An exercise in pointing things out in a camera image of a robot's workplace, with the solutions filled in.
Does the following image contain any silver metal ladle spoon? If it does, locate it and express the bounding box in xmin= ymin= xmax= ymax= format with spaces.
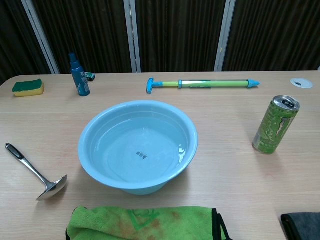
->
xmin=4 ymin=142 xmax=68 ymax=202

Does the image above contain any grey metal partition post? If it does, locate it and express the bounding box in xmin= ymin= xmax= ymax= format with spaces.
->
xmin=21 ymin=0 xmax=61 ymax=75
xmin=213 ymin=0 xmax=237 ymax=73
xmin=123 ymin=0 xmax=142 ymax=73

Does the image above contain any yellow and green sponge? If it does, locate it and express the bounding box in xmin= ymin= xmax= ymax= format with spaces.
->
xmin=12 ymin=78 xmax=45 ymax=98

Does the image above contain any dark blue spray bottle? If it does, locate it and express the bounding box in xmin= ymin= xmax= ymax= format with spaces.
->
xmin=68 ymin=52 xmax=91 ymax=97

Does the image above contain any dark grey felt cloth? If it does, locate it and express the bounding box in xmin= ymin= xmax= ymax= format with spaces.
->
xmin=280 ymin=212 xmax=320 ymax=240

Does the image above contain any light blue bowl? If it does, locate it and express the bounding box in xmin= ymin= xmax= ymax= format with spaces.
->
xmin=77 ymin=99 xmax=199 ymax=196

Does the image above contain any green blue water pump toy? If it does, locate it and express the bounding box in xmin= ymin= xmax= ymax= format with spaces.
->
xmin=146 ymin=77 xmax=261 ymax=95

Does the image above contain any green energy drink can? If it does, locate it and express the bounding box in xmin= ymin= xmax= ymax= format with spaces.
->
xmin=252 ymin=95 xmax=300 ymax=155

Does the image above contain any green microfibre towel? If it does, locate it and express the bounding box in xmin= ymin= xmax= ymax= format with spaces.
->
xmin=65 ymin=205 xmax=233 ymax=240

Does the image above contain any white round cable grommet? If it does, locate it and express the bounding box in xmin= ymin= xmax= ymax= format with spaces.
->
xmin=289 ymin=77 xmax=314 ymax=89

